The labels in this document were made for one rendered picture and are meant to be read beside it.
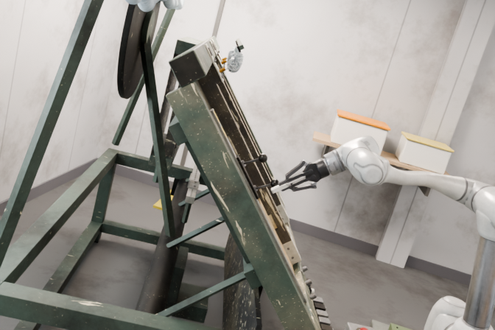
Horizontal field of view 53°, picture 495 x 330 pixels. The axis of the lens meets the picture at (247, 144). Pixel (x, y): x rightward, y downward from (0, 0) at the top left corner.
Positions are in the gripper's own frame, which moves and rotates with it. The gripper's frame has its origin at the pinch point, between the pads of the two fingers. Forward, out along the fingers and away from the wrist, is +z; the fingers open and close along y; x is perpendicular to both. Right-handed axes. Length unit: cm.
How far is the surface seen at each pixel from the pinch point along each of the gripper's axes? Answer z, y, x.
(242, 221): 16.9, 0.7, -15.7
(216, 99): 11, -37, 46
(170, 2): 17, -91, 116
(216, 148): 13.7, -28.5, -15.7
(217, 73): 6, -48, 46
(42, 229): 116, -16, 43
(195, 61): 7, -59, -16
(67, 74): 49, -74, -14
